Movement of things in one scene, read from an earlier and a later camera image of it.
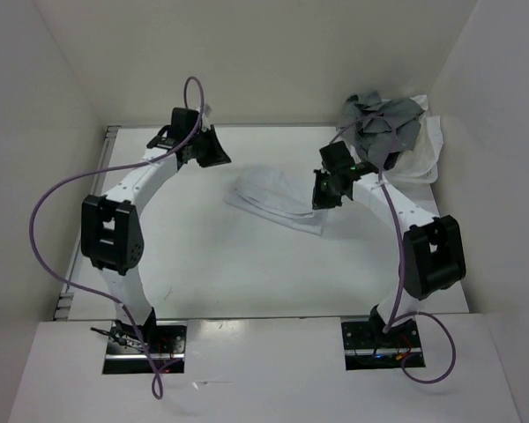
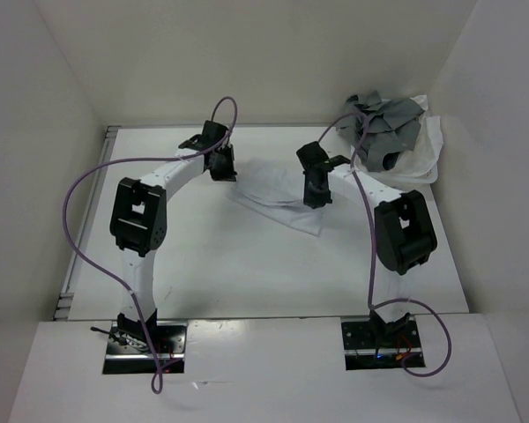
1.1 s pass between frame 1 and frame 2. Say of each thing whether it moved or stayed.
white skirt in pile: stayed
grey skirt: stayed
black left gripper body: moved
